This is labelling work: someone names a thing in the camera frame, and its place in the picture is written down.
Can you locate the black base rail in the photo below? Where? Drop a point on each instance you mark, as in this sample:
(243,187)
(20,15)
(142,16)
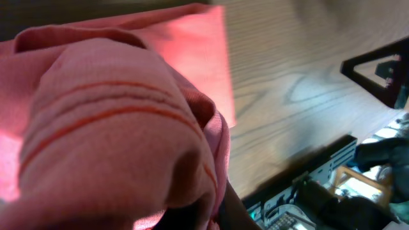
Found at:
(318,166)

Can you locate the red printed t-shirt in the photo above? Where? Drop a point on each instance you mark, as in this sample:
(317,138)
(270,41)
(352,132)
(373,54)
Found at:
(107,123)

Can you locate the wooden stool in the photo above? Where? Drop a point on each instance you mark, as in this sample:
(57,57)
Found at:
(348,182)

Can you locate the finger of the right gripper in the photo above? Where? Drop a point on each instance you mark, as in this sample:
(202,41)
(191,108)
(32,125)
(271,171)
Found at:
(394,72)

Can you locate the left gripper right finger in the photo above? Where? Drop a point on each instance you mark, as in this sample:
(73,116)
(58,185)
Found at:
(232,213)

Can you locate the grey desk telephone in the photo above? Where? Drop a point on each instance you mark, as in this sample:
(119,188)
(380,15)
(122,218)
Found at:
(288,217)

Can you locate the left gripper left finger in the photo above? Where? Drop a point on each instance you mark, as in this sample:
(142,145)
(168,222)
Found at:
(185,218)

